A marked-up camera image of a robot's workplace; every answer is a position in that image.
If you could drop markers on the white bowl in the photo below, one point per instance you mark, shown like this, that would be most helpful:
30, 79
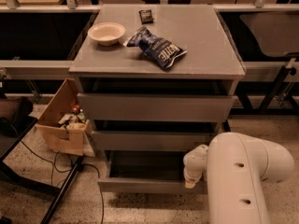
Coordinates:
106, 33

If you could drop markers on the grey bottom drawer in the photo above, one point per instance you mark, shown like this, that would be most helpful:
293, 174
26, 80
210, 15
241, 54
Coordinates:
147, 172

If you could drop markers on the small black snack packet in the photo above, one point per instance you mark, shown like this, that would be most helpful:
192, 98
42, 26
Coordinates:
146, 16

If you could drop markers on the black table leg right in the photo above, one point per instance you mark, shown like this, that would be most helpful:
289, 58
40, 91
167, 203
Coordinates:
226, 126

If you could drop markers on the grey middle drawer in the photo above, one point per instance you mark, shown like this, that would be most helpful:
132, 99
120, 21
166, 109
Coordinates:
150, 141

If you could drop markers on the cardboard box with trash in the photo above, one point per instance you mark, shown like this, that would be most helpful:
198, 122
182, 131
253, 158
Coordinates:
63, 125

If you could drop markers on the black desk frame leg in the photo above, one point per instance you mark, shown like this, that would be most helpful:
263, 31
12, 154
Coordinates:
7, 175

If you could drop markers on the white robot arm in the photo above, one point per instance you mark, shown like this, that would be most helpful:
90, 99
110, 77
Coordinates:
235, 166

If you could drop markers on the blue chip bag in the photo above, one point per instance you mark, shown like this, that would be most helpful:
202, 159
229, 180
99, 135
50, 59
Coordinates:
158, 49

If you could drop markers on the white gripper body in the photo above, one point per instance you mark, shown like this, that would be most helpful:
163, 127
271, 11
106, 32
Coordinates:
191, 171

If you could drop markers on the grey top drawer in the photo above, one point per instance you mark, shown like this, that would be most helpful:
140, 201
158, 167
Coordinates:
140, 107

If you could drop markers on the grey drawer cabinet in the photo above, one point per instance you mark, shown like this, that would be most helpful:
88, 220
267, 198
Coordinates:
209, 68

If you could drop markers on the grey drawer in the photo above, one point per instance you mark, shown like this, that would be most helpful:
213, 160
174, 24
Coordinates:
147, 172
150, 141
140, 107

